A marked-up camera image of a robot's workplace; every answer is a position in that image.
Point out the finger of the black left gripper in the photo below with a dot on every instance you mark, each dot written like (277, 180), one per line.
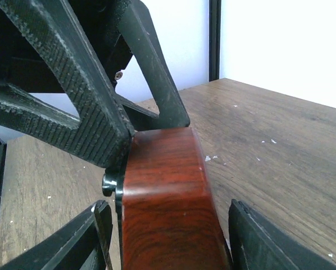
(134, 35)
(101, 132)

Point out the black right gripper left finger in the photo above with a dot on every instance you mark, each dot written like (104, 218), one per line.
(83, 243)

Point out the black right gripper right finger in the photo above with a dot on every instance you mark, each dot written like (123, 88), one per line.
(256, 243)

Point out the red wooden metronome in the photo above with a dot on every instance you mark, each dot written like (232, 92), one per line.
(166, 213)

